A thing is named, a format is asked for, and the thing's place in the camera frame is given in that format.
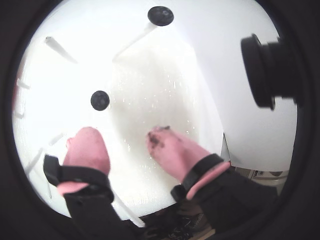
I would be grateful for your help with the pink covered gripper finger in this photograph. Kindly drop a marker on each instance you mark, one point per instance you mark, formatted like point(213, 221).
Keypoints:
point(175, 155)
point(87, 150)

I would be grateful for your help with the dark round blueberry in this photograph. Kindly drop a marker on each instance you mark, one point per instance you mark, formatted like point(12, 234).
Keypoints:
point(100, 100)
point(160, 15)

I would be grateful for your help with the black fisheye lens camera module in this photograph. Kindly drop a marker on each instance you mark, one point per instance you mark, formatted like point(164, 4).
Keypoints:
point(260, 70)

